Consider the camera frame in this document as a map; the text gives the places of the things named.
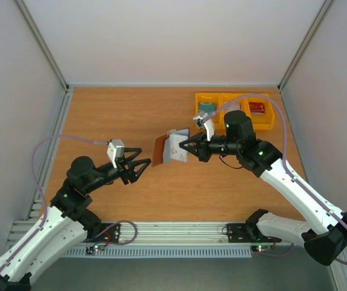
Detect aluminium front rail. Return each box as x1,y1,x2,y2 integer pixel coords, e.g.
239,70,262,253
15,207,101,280
6,220,313,246

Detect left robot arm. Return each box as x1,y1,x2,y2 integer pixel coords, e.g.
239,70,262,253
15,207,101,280
0,145,151,290

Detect teal card stack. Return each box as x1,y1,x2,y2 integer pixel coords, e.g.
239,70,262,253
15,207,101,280
198,102,217,115

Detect red card stack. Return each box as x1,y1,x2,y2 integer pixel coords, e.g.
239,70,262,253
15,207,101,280
248,102,266,115

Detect left small circuit board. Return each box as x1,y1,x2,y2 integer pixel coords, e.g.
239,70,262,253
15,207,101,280
85,245,105,255

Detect right yellow bin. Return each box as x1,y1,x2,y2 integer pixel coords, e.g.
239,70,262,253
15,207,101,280
246,96,276,131

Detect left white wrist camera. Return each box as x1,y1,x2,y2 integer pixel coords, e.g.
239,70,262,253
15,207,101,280
107,139,125,169

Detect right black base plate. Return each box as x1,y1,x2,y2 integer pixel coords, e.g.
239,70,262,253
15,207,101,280
222,223,282,244

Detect left aluminium frame post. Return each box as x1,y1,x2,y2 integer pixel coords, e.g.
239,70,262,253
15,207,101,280
15,0,69,92

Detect right small circuit board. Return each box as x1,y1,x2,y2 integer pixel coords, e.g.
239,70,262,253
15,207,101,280
251,244,273,253

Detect white card stack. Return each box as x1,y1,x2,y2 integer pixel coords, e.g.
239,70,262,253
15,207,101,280
225,101,241,113

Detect right aluminium frame post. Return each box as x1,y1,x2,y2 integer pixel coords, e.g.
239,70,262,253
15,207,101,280
277,0,335,91

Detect middle yellow bin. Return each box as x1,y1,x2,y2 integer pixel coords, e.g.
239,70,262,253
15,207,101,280
219,93,251,130

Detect yellow bin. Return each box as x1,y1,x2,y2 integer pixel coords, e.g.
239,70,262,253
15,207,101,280
219,93,251,130
195,92,223,130
246,96,276,131

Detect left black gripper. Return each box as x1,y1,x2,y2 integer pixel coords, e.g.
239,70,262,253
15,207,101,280
85,147,151,193

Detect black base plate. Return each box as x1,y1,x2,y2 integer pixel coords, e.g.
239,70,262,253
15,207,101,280
222,223,282,244
84,222,121,244

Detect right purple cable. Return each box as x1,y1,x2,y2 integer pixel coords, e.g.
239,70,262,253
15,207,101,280
203,93,347,267

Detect aluminium frame post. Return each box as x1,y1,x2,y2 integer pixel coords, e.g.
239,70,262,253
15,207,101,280
15,0,69,92
277,0,335,91

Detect brown leather card holder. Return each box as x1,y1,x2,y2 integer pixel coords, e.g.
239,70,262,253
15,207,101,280
150,127,190,168

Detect small circuit board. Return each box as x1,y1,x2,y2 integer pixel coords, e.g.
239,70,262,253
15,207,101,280
85,245,105,255
251,244,273,253

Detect left yellow bin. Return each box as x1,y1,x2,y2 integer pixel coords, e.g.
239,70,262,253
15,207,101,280
195,92,223,130

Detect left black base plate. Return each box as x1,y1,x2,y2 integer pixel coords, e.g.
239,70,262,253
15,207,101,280
84,222,121,244

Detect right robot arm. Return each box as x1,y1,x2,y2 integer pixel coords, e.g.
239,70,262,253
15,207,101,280
179,110,347,266

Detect grey slotted cable duct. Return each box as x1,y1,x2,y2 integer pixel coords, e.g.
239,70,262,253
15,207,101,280
63,246,252,259

